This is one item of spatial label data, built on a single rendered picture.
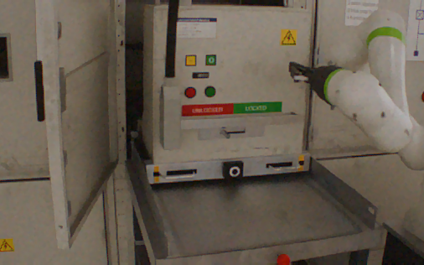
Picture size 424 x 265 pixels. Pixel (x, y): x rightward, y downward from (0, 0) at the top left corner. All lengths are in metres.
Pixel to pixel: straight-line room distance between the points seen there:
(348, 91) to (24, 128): 1.09
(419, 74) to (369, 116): 1.08
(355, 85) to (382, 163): 1.12
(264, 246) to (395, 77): 0.53
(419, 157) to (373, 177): 0.54
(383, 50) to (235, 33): 0.44
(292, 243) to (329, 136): 0.80
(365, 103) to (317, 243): 0.41
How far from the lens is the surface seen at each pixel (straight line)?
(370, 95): 1.08
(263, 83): 1.54
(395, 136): 1.15
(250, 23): 1.50
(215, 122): 1.48
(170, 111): 1.36
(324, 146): 1.98
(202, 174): 1.55
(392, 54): 1.35
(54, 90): 1.10
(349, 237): 1.34
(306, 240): 1.28
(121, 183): 1.81
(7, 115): 1.72
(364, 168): 2.12
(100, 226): 1.86
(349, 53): 1.52
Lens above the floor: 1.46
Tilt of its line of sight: 17 degrees down
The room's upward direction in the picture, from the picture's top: 2 degrees clockwise
